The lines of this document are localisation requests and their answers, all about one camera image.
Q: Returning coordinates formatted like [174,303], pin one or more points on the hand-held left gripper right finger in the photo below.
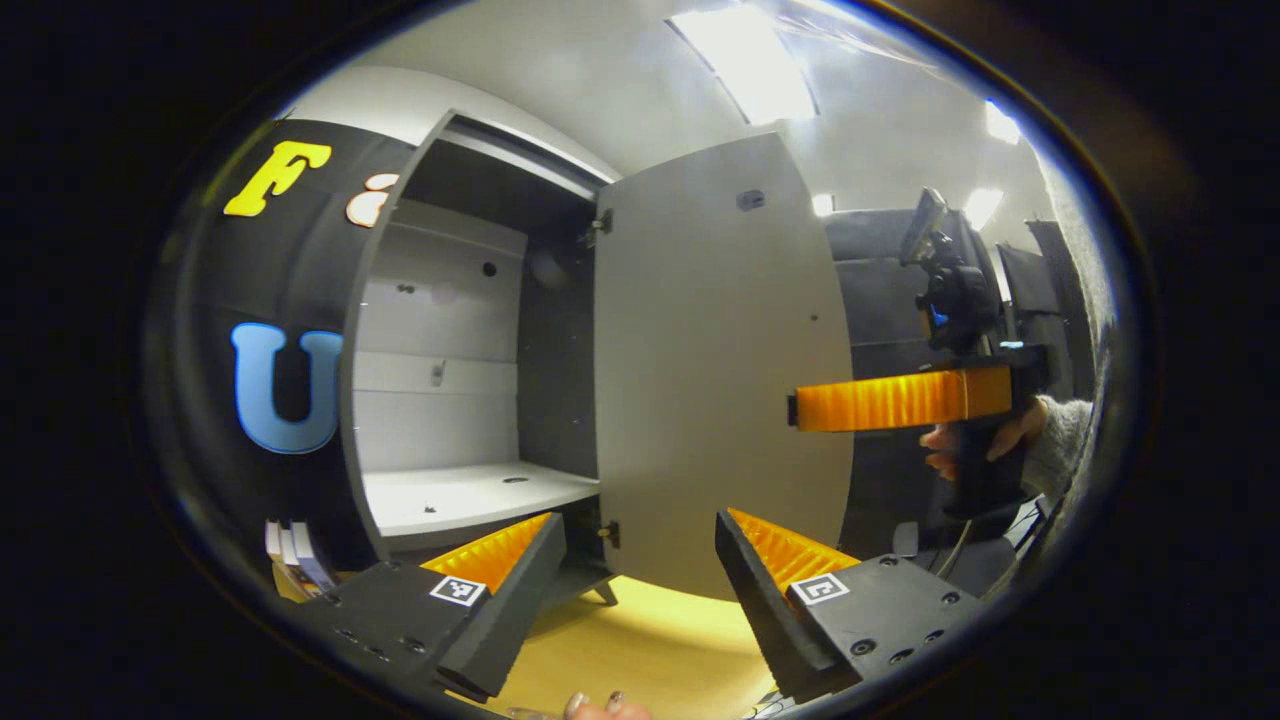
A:
[757,600]

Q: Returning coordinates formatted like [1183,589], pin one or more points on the white cabinet shelf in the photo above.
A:
[470,495]

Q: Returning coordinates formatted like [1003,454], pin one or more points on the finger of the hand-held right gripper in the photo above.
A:
[900,400]

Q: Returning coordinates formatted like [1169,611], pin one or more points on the black backdrop cloth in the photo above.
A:
[880,300]
[210,280]

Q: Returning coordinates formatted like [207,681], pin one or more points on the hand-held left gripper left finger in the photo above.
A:
[520,600]

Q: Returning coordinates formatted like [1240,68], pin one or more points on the small ceiling light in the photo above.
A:
[823,204]
[1002,122]
[983,208]

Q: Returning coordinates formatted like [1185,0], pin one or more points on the grey cabinet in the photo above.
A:
[555,380]

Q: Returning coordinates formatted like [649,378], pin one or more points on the metal door hinge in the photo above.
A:
[598,228]
[609,534]

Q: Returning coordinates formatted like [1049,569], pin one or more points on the long ceiling light panel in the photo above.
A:
[745,60]

